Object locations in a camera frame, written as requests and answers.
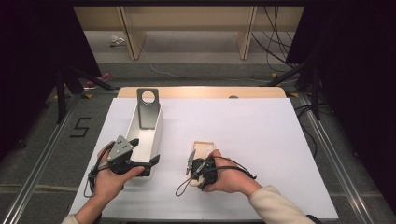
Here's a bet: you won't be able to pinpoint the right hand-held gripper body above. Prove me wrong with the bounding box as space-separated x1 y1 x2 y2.
185 149 219 191

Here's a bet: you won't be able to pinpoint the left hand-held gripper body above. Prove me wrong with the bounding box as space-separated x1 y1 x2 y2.
106 135 152 178

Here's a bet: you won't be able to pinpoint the white storage box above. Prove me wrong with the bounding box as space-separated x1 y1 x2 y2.
124 101 164 180

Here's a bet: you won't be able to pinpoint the peach phone case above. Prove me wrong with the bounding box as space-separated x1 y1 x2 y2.
188 140 217 188

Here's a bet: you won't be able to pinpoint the person's right hand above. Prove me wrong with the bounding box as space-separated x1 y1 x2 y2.
202 148 262 198

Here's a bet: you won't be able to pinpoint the person's left hand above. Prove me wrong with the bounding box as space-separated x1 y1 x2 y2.
92 140 146 203

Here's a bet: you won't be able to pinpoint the white table mat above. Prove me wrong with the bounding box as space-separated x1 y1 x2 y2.
68 97 340 220

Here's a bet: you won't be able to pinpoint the pink floor item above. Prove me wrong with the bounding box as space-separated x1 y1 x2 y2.
85 71 113 89

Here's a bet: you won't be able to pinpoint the wooden table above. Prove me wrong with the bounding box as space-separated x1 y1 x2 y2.
117 86 288 100

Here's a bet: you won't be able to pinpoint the black tripod stand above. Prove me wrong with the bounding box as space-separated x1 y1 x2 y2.
267 58 323 121
54 63 120 125

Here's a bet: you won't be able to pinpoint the small white floor item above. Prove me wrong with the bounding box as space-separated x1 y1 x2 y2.
109 34 127 48

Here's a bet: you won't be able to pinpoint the dark curtain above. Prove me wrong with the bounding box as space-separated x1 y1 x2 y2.
285 0 396 216
0 0 103 160

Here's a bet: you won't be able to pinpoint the wooden shelf unit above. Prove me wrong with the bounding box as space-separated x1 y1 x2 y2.
74 6 305 62

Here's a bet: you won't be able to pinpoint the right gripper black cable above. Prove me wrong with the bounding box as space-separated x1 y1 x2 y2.
175 156 258 198

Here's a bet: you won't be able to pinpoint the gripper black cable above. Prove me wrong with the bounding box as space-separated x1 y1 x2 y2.
175 156 258 198
82 151 110 199

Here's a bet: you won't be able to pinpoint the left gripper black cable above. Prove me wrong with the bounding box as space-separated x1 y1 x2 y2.
82 151 110 199

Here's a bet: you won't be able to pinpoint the white floor cable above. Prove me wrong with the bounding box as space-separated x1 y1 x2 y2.
148 63 273 84

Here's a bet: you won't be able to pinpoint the black floor cables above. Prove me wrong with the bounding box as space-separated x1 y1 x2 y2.
293 102 332 160

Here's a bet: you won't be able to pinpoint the bundle of black cables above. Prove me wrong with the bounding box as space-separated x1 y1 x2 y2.
250 6 301 69

